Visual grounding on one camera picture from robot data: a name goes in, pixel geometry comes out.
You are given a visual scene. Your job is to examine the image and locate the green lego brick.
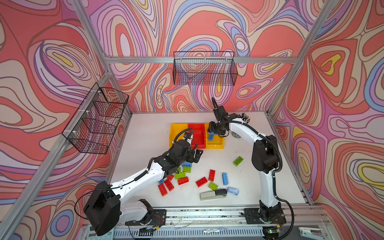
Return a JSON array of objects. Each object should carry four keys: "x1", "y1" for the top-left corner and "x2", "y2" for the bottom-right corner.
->
[
  {"x1": 174, "y1": 172, "x2": 186, "y2": 180},
  {"x1": 233, "y1": 156, "x2": 244, "y2": 167},
  {"x1": 208, "y1": 182, "x2": 218, "y2": 191},
  {"x1": 183, "y1": 166, "x2": 192, "y2": 173}
]

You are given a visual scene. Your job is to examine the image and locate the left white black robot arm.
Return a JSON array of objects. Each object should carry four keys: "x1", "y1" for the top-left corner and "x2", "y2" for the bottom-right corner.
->
[{"x1": 83, "y1": 128, "x2": 203, "y2": 236}]

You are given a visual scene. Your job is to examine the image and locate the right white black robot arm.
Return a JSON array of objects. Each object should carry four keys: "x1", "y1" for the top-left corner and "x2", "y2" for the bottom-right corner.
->
[{"x1": 208, "y1": 97, "x2": 289, "y2": 225}]

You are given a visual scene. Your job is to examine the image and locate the right yellow plastic bin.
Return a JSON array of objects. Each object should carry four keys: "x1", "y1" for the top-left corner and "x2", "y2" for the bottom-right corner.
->
[{"x1": 205, "y1": 124, "x2": 225, "y2": 149}]

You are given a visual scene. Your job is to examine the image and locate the yellow plastic bin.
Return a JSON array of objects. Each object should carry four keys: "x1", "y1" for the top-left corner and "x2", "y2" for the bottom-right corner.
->
[
  {"x1": 169, "y1": 124, "x2": 188, "y2": 147},
  {"x1": 205, "y1": 124, "x2": 225, "y2": 149}
]

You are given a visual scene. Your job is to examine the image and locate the red plastic bin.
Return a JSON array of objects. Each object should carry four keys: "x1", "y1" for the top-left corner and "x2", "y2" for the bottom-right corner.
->
[{"x1": 188, "y1": 124, "x2": 206, "y2": 150}]

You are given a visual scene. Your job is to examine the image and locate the red lego brick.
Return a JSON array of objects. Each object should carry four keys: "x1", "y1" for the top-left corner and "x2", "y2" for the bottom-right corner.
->
[
  {"x1": 158, "y1": 183, "x2": 168, "y2": 197},
  {"x1": 196, "y1": 177, "x2": 208, "y2": 188},
  {"x1": 167, "y1": 175, "x2": 175, "y2": 181},
  {"x1": 208, "y1": 170, "x2": 216, "y2": 182},
  {"x1": 164, "y1": 180, "x2": 175, "y2": 192},
  {"x1": 177, "y1": 177, "x2": 189, "y2": 186}
]

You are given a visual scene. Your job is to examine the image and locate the mesh cup of pencils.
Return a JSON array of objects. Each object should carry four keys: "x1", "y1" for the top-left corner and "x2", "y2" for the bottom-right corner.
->
[{"x1": 231, "y1": 113, "x2": 251, "y2": 139}]

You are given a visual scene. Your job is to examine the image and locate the left yellow plastic bin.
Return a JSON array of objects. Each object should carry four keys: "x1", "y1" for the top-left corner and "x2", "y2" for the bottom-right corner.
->
[{"x1": 169, "y1": 124, "x2": 188, "y2": 147}]

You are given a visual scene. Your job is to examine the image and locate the grey black stapler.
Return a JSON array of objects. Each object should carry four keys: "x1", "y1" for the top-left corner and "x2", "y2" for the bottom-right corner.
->
[{"x1": 200, "y1": 189, "x2": 228, "y2": 201}]

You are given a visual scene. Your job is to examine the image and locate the light blue computer mouse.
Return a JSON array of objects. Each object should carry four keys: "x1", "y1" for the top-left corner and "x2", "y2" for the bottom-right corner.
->
[{"x1": 227, "y1": 187, "x2": 239, "y2": 196}]

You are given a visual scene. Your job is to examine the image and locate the white calculator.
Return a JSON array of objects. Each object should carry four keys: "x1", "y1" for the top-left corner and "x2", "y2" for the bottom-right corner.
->
[{"x1": 86, "y1": 227, "x2": 115, "y2": 240}]

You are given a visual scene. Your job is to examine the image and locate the white label device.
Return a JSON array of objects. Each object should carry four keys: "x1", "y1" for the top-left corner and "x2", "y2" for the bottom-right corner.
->
[{"x1": 298, "y1": 227, "x2": 326, "y2": 240}]

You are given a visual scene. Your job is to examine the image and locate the back black wire basket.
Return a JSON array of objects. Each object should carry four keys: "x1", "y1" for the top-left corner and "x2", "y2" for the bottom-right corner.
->
[{"x1": 173, "y1": 50, "x2": 238, "y2": 86}]

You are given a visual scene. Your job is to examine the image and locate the black wire basket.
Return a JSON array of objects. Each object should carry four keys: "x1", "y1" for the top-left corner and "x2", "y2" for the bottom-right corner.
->
[
  {"x1": 62, "y1": 83, "x2": 129, "y2": 155},
  {"x1": 173, "y1": 50, "x2": 238, "y2": 86}
]

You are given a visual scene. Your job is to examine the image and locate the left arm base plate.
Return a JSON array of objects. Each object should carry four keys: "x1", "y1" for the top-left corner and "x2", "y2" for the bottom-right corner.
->
[{"x1": 125, "y1": 209, "x2": 167, "y2": 227}]

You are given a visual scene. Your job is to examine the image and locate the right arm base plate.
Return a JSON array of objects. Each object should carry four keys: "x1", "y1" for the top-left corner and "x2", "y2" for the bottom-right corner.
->
[{"x1": 241, "y1": 208, "x2": 287, "y2": 225}]

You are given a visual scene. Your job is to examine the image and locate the left black wire basket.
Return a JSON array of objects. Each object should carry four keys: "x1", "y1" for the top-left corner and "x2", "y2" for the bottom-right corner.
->
[{"x1": 62, "y1": 83, "x2": 129, "y2": 155}]

